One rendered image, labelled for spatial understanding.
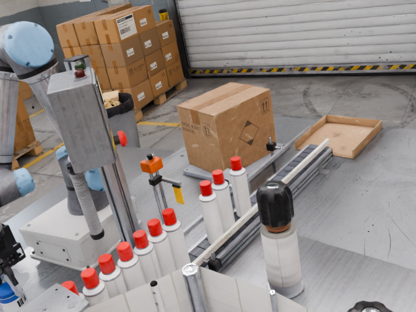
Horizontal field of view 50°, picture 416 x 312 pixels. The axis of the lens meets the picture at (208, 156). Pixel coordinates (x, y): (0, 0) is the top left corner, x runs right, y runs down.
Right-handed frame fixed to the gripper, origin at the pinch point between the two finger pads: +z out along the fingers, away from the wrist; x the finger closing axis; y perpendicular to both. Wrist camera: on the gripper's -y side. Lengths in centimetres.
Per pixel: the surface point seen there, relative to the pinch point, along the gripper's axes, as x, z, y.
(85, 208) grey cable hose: -33.8, -29.0, 8.9
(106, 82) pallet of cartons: 240, 41, 304
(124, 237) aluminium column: -30.1, -10.7, 21.1
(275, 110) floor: 61, 89, 348
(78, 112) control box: -42, -54, 10
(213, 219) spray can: -51, -10, 37
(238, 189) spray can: -52, -11, 52
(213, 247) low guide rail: -52, -3, 32
